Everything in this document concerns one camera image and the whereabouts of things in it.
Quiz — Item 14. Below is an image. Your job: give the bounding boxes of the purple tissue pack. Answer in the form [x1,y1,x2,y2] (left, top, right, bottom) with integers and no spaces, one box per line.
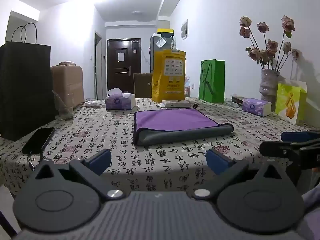
[242,98,272,117]

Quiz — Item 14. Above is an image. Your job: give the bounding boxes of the dark flat box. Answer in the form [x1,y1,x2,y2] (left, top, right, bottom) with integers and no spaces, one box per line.
[231,96,250,105]

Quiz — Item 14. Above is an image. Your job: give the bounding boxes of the purple tissue box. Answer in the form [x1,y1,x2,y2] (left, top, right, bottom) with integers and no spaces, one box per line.
[105,88,136,110]

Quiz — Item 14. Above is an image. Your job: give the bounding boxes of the green paper bag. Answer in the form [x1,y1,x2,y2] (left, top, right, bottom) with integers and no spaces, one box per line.
[198,59,225,103]

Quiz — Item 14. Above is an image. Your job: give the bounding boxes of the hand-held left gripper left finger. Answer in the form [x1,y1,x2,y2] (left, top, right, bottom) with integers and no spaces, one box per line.
[30,148,126,201]

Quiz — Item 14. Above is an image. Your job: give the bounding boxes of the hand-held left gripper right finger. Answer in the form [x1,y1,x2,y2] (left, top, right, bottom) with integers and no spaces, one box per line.
[191,148,284,200]

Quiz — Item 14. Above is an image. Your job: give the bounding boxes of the printed calligraphy tablecloth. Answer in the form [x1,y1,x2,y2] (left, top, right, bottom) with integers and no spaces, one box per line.
[0,96,320,198]

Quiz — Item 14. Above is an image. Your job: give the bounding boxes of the clear glass cup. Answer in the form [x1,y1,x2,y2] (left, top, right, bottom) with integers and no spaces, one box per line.
[52,90,74,120]

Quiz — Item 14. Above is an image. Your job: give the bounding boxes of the person's grey clothing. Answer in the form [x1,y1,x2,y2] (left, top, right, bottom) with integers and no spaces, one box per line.
[300,186,320,240]

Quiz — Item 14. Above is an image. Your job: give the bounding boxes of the purple and grey towel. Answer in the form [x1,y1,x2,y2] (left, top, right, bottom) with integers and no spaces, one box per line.
[132,104,235,146]

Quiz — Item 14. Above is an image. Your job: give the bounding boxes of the black charging cable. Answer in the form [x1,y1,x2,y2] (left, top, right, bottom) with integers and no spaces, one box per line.
[27,152,43,171]

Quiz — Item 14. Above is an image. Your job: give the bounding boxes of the black smartphone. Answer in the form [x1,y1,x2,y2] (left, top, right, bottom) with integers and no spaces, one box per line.
[21,127,55,155]

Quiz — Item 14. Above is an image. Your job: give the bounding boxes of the crumpled white tissue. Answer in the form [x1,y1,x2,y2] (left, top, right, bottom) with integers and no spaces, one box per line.
[83,100,105,108]

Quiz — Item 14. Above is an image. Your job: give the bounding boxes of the white flat box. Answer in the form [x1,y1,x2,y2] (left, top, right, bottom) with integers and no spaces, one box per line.
[161,99,191,108]

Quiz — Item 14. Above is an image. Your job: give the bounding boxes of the yellow paper bag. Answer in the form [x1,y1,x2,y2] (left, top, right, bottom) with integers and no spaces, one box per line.
[151,49,186,103]

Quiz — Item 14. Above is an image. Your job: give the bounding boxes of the flat brown cardboard sheet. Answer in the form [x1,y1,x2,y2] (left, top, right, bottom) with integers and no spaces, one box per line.
[133,73,153,98]

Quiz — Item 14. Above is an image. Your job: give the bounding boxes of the brown cardboard box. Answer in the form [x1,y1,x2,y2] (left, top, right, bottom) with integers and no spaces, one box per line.
[50,61,84,108]

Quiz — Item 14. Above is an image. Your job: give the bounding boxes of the dried pink roses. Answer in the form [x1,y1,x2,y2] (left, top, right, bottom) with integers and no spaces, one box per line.
[239,15,301,71]

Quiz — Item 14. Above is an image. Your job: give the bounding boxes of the framed wall picture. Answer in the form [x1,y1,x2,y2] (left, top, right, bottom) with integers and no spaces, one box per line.
[181,19,189,41]

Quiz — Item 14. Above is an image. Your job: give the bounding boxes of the grey textured vase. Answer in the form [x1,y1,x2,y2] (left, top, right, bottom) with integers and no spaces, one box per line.
[259,69,280,101]

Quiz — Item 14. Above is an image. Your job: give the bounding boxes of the grey refrigerator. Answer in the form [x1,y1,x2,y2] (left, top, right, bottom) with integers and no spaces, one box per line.
[149,34,175,75]

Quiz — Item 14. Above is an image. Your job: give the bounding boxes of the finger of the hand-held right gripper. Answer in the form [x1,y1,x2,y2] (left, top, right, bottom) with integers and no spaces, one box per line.
[259,140,320,171]
[280,130,320,143]

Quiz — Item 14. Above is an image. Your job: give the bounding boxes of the dark brown door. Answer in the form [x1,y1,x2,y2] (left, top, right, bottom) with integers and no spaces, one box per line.
[106,38,141,98]

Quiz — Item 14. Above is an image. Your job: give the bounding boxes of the black paper bag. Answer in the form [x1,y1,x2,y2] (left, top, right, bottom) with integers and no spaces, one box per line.
[0,22,57,141]

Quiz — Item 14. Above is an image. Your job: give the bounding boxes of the light green gift bag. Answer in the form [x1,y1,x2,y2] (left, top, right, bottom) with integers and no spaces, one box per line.
[275,80,307,126]

